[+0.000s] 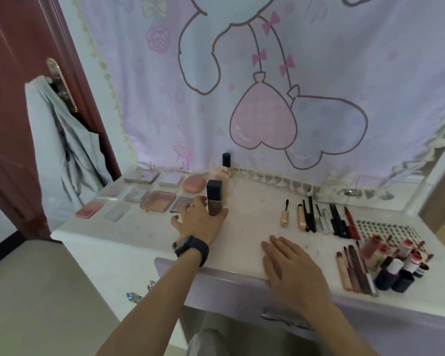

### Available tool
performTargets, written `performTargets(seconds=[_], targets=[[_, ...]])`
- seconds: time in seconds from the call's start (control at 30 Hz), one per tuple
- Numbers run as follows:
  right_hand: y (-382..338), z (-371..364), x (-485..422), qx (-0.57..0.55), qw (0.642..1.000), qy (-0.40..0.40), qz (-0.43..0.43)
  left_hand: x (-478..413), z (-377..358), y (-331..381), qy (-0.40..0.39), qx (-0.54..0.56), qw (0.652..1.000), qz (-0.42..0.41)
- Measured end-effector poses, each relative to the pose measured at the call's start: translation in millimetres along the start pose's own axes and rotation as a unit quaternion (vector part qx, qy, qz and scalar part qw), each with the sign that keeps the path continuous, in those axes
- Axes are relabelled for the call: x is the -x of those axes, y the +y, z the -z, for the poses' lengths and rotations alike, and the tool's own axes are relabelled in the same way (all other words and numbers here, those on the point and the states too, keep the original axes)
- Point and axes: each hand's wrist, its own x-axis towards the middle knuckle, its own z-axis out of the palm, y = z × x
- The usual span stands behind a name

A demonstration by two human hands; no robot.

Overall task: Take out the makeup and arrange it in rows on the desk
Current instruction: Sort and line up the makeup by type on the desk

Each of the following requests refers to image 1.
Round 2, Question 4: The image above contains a purple drawer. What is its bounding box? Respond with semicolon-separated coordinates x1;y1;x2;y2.
154;257;445;356

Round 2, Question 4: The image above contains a pink concealer tube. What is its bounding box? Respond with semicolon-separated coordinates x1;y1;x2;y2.
336;252;353;292

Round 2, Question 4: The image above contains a dark square foundation bottle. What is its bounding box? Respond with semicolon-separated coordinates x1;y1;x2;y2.
206;179;224;216

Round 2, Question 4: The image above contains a person's right hand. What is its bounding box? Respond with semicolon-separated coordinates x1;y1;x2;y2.
261;235;334;315

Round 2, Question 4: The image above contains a small grey square palette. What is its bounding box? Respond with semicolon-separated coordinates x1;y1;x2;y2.
157;171;186;188

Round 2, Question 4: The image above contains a peach pump bottle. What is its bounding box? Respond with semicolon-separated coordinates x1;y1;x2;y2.
219;166;235;206

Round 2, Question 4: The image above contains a pink cartoon cloth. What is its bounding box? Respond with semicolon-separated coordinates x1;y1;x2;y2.
72;0;445;186

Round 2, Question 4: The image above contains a person's left hand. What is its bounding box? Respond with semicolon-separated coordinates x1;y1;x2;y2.
170;196;230;256

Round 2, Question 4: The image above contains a white hanging garment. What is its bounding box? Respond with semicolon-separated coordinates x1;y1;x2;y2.
24;75;114;223

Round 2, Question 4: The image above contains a navy cosmetic tube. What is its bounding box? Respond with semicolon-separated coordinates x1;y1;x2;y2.
374;257;415;293

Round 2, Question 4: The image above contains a dark pencil pink tip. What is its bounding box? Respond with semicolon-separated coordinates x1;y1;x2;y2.
333;204;351;238

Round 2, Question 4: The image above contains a red makeup pencil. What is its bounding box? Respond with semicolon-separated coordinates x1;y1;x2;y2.
344;206;361;240

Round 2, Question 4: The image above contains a gold door handle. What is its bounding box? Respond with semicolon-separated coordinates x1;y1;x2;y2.
46;58;78;114

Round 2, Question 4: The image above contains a dark red wooden door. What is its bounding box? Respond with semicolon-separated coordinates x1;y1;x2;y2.
0;0;123;241

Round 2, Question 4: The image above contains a long black makeup pencil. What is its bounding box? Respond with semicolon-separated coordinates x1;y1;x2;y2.
308;196;317;233

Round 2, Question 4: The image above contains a white dressing table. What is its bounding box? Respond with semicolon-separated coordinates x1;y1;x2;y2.
50;0;445;356

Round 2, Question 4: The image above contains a pink rounded compact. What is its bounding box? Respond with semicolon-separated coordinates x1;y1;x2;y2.
181;175;207;194

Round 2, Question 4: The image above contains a beige cap lip wand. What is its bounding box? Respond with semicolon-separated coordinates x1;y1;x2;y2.
343;247;361;293

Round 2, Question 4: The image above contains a small pale tube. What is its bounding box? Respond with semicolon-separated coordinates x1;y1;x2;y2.
403;252;423;273

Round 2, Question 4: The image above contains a pink blush compact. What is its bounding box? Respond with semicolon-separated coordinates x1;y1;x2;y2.
75;202;106;220

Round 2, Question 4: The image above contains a short black makeup pencil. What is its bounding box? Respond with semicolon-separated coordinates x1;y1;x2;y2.
329;204;341;237

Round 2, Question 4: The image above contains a clear square palette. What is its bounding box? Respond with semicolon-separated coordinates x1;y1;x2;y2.
103;203;133;223

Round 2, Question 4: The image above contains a beige tube black cap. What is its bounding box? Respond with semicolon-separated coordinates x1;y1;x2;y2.
369;244;394;275

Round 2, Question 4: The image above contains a silver drawer handle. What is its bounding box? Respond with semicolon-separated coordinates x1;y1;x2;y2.
260;307;314;330

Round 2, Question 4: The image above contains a person's left forearm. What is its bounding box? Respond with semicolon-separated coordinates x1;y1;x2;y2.
94;255;201;356

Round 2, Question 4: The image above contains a silver square palette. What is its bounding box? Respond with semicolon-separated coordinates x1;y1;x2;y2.
123;187;149;204

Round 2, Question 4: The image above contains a brown blush palette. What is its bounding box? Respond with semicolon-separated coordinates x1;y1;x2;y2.
139;190;177;214

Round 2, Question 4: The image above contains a black smartwatch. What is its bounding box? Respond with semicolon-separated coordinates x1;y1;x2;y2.
175;235;210;267

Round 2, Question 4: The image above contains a false eyelash tray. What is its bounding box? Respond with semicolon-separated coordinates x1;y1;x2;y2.
356;220;420;243

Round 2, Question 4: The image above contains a gold cap mascara wand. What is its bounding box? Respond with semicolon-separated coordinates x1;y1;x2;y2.
280;199;291;228

